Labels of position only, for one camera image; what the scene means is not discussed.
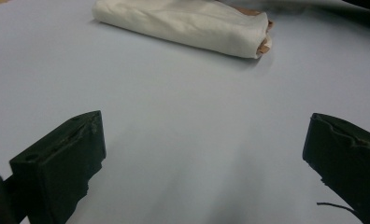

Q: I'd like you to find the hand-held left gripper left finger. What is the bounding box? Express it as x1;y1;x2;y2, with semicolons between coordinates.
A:
9;109;107;224

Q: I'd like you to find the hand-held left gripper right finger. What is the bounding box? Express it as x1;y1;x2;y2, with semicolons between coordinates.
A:
302;112;370;224

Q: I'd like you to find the cream baby bodysuit brown trim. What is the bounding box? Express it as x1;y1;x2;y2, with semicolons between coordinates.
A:
92;0;275;60

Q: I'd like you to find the light blue mat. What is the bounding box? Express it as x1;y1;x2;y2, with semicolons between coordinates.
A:
0;0;370;224

